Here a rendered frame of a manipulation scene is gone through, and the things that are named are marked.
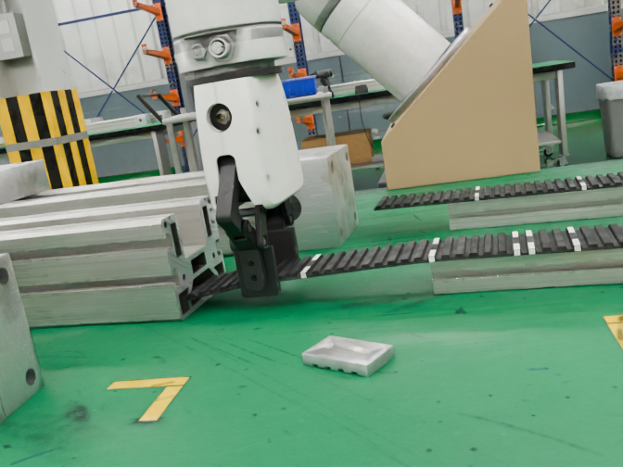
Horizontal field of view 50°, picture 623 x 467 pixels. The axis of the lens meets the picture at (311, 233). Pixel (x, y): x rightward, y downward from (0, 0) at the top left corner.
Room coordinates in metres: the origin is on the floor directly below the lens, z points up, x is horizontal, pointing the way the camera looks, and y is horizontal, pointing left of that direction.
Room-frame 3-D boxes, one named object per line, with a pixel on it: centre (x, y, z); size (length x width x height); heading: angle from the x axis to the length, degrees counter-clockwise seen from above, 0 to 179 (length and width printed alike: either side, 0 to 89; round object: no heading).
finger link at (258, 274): (0.49, 0.05, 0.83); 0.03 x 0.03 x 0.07; 73
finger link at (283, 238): (0.57, 0.03, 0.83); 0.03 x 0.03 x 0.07; 73
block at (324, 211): (0.74, 0.00, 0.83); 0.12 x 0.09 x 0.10; 163
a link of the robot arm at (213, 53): (0.53, 0.04, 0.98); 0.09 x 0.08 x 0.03; 163
